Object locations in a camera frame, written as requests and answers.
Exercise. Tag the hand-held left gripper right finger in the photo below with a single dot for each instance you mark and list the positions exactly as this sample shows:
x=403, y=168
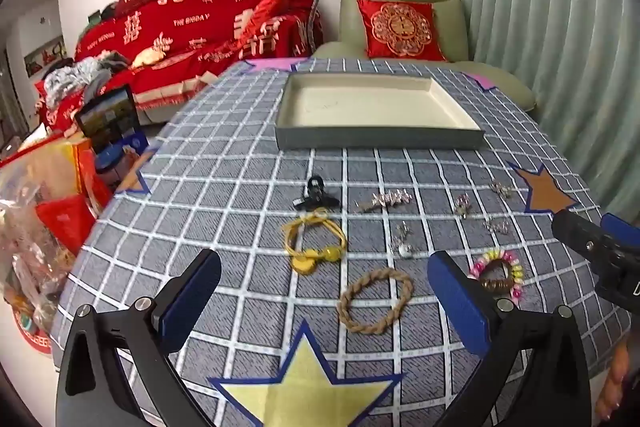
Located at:
x=460, y=302

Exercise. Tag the small silver rhinestone clip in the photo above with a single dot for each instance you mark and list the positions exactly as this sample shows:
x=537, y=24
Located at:
x=496, y=225
x=501, y=189

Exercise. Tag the silver pearl brooch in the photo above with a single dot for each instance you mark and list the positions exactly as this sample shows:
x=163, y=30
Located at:
x=404, y=250

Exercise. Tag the red embroidered cushion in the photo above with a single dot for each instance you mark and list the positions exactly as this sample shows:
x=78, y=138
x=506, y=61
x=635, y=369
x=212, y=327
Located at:
x=402, y=27

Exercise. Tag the red wall painting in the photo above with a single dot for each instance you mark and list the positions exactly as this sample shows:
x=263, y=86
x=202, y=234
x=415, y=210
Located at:
x=45, y=54

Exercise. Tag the shallow grey cardboard tray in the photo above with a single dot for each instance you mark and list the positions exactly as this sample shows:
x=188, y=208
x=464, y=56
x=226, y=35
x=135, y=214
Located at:
x=370, y=102

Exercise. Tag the black hair claw clip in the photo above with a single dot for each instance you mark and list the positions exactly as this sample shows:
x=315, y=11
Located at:
x=315, y=199

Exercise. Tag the long silver hair barrette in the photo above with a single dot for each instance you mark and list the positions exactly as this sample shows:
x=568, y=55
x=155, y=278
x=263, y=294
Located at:
x=385, y=198

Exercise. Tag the person's right hand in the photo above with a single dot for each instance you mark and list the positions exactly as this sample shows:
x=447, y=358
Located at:
x=614, y=382

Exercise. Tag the pile of clothes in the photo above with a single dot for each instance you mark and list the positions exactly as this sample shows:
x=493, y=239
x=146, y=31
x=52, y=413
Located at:
x=75, y=74

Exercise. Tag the clear plastic bag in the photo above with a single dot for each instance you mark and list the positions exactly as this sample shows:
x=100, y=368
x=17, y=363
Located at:
x=25, y=217

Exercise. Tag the red printed sofa blanket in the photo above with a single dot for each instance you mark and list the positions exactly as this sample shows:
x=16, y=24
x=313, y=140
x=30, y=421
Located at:
x=210, y=22

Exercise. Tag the round red floor mat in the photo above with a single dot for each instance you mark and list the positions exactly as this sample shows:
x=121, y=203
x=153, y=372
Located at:
x=30, y=332

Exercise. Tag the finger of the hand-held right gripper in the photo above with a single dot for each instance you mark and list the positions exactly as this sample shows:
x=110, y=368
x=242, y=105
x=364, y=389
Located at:
x=572, y=227
x=620, y=224

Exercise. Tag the dark photo print box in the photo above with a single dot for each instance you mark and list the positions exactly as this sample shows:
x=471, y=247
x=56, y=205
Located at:
x=107, y=112

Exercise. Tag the blue round tin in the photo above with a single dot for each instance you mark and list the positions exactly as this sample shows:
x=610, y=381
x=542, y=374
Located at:
x=112, y=159

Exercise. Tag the grey checked star tablecloth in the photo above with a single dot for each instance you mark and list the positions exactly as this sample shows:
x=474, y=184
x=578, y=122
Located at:
x=240, y=187

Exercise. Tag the pink crystal hair clip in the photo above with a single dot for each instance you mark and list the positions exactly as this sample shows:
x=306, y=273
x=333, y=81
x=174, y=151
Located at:
x=462, y=205

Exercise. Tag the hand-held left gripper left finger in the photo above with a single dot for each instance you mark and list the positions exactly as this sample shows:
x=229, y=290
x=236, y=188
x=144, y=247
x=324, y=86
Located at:
x=192, y=302

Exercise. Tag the beige plush toy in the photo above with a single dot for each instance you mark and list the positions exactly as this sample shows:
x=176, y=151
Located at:
x=152, y=54

